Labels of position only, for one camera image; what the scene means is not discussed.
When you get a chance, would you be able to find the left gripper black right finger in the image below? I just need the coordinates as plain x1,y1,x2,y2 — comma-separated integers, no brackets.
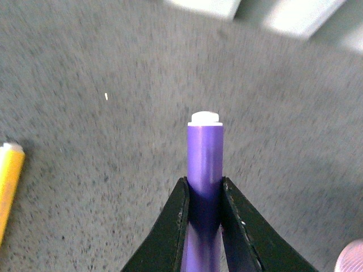
221,177,317,272

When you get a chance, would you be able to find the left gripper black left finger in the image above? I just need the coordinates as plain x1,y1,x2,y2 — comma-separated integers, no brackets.
121,177,189,271

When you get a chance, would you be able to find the purple marker pen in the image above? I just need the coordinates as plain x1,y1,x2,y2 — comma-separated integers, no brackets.
184,111,223,271

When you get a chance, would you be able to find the pink mesh pen cup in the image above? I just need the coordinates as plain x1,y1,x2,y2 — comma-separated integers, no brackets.
334,239,363,272

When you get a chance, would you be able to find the yellow marker pen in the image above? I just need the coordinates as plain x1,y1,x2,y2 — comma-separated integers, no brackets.
1,142,26,244

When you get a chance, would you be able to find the grey pleated curtain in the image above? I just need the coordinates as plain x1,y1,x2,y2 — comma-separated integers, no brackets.
167,1,362,54

